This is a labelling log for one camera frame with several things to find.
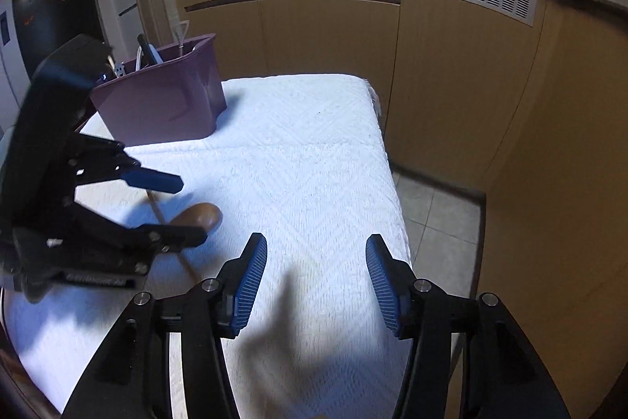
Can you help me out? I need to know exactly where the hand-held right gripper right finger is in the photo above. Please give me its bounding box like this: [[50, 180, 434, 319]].
[[364, 232, 572, 419]]

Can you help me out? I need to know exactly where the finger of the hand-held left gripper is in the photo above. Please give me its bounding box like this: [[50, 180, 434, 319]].
[[73, 139, 185, 195], [15, 203, 210, 275]]

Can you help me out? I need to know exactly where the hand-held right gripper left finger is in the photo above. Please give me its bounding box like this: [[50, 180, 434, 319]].
[[61, 232, 269, 419]]

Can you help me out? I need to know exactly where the wooden chopstick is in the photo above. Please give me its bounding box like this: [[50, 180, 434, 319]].
[[146, 189, 199, 285]]

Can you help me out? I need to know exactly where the wooden spoon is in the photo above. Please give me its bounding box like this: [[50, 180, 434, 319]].
[[164, 202, 224, 255]]

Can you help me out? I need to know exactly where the purple plastic utensil holder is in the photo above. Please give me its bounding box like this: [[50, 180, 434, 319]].
[[91, 33, 227, 144]]

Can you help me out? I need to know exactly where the black-handled utensil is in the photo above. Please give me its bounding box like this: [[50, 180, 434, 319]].
[[136, 35, 157, 66]]

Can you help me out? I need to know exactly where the metal shovel-shaped spoon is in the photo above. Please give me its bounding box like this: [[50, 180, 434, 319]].
[[174, 20, 191, 57]]

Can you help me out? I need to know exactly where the dark panel with orange magnets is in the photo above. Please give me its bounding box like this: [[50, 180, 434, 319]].
[[10, 0, 106, 76]]

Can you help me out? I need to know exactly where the white textured towel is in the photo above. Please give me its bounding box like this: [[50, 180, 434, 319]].
[[0, 74, 413, 419]]

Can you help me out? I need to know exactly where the wooden counter cabinet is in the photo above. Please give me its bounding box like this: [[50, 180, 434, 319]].
[[167, 0, 628, 419]]

